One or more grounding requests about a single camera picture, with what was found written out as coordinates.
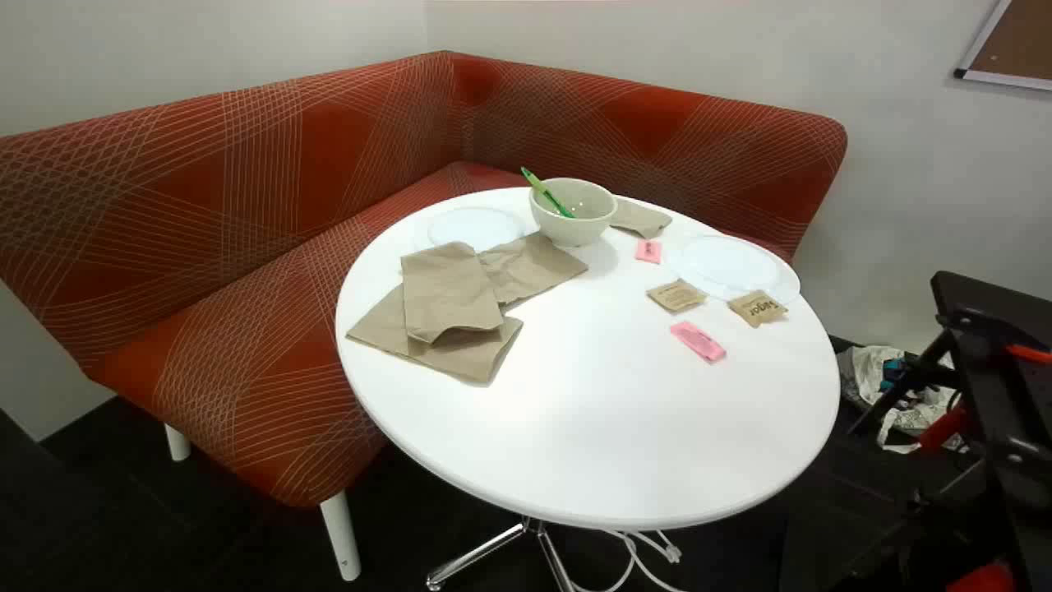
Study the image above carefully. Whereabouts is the green pen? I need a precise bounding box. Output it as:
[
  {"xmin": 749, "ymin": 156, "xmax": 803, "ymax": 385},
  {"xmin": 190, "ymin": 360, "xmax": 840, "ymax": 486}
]
[{"xmin": 517, "ymin": 163, "xmax": 575, "ymax": 222}]

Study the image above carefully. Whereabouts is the white ceramic bowl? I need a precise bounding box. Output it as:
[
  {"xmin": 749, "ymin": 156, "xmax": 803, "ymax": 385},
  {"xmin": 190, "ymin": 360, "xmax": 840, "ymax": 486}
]
[{"xmin": 525, "ymin": 174, "xmax": 623, "ymax": 250}]

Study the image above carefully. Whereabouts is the creased brown napkin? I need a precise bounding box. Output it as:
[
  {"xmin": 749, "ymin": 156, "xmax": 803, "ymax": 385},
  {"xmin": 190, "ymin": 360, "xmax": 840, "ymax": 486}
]
[{"xmin": 478, "ymin": 229, "xmax": 592, "ymax": 309}]

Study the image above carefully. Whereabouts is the folded brown napkin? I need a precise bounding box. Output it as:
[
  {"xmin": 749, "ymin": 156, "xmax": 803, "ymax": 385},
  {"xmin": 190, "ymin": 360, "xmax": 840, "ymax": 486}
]
[{"xmin": 398, "ymin": 240, "xmax": 505, "ymax": 349}]

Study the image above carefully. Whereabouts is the large flat brown napkin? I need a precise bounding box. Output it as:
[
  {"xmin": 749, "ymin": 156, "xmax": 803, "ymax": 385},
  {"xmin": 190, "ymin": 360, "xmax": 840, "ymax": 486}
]
[{"xmin": 341, "ymin": 276, "xmax": 525, "ymax": 388}]

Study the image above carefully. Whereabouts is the small brown napkin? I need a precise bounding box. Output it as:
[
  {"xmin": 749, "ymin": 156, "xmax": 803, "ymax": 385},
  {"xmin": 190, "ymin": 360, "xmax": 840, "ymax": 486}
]
[{"xmin": 609, "ymin": 196, "xmax": 675, "ymax": 243}]

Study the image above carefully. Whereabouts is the plain brown sugar packet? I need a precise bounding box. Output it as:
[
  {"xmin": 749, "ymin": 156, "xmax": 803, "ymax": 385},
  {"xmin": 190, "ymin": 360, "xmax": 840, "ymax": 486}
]
[{"xmin": 643, "ymin": 276, "xmax": 711, "ymax": 318}]

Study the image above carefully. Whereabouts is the long pink sweetener packet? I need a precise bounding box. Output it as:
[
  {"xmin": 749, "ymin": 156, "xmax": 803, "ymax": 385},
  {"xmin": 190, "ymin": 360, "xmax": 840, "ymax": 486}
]
[{"xmin": 667, "ymin": 315, "xmax": 731, "ymax": 367}]

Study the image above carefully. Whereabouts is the printed brown sugar packet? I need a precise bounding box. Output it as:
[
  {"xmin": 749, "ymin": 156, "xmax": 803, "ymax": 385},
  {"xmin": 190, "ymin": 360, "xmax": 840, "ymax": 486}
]
[{"xmin": 723, "ymin": 287, "xmax": 793, "ymax": 332}]

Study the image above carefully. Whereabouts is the chrome table base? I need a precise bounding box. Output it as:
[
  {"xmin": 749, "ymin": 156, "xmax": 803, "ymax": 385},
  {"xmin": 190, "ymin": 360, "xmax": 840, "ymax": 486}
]
[{"xmin": 423, "ymin": 516, "xmax": 686, "ymax": 592}]

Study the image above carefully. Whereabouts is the orange patterned corner sofa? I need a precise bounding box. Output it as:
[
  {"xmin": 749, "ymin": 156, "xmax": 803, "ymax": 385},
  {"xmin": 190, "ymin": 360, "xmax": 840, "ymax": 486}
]
[{"xmin": 0, "ymin": 45, "xmax": 853, "ymax": 587}]

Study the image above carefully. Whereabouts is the white crumpled bag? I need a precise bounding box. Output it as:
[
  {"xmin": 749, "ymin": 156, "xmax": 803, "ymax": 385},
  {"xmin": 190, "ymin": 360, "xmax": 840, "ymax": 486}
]
[{"xmin": 836, "ymin": 342, "xmax": 961, "ymax": 457}]

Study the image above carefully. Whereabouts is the black and red equipment stand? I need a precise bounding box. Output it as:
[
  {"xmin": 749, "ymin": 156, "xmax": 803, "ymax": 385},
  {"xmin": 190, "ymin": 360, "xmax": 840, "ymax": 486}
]
[{"xmin": 781, "ymin": 270, "xmax": 1052, "ymax": 592}]

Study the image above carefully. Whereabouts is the framed cork board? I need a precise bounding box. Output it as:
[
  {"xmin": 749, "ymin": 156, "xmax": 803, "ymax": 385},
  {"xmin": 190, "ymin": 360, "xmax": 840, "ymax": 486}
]
[{"xmin": 951, "ymin": 0, "xmax": 1052, "ymax": 94}]

